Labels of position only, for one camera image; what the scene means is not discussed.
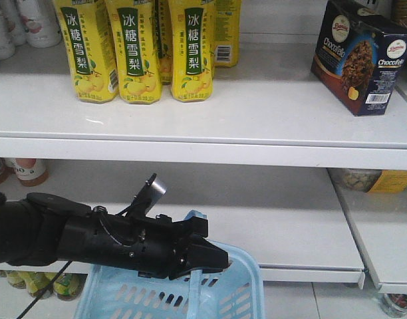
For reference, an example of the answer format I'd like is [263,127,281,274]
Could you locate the yellow pear drink bottles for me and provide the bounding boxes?
[53,1,241,104]

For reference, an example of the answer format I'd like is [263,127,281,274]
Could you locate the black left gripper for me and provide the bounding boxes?
[57,211,229,280]

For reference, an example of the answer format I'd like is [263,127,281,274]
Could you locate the white drink bottles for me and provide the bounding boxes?
[0,1,61,62]

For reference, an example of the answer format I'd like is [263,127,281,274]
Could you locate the light blue plastic basket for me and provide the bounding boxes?
[72,209,266,319]

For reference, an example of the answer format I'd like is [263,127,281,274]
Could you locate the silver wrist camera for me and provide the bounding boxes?
[126,173,166,217]

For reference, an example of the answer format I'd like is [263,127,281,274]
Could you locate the black cable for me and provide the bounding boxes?
[19,261,73,319]

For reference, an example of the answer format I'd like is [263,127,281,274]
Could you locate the white shelf unit base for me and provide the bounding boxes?
[0,1,407,318]

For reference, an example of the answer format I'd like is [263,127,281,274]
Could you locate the blue Chocofello cookie box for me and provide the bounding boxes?
[311,1,407,116]

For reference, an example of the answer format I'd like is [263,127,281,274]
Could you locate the clear nut tray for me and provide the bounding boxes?
[335,167,407,194]

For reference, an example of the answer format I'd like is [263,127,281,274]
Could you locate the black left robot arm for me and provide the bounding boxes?
[0,193,229,279]

